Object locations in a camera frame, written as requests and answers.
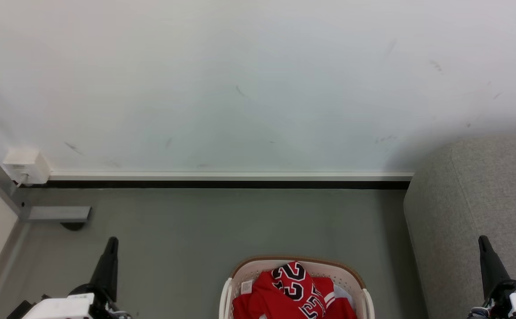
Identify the white laundry basket brown rim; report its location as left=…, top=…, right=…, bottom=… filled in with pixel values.
left=219, top=256, right=376, bottom=319

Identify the grey fabric sofa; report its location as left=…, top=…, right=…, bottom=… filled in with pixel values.
left=403, top=135, right=516, bottom=319

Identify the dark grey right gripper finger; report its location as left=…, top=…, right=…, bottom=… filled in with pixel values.
left=478, top=235, right=512, bottom=300

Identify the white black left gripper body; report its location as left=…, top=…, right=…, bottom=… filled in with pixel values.
left=7, top=284, right=131, bottom=319

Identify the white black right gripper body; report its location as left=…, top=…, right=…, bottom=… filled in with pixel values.
left=469, top=280, right=516, bottom=319

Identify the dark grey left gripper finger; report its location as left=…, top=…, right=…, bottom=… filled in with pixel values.
left=89, top=237, right=119, bottom=303

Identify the white wall outlet box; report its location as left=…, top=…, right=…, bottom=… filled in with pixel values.
left=3, top=149, right=51, bottom=185

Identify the red jersey with black numbers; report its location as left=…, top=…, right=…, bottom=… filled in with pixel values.
left=270, top=261, right=357, bottom=319

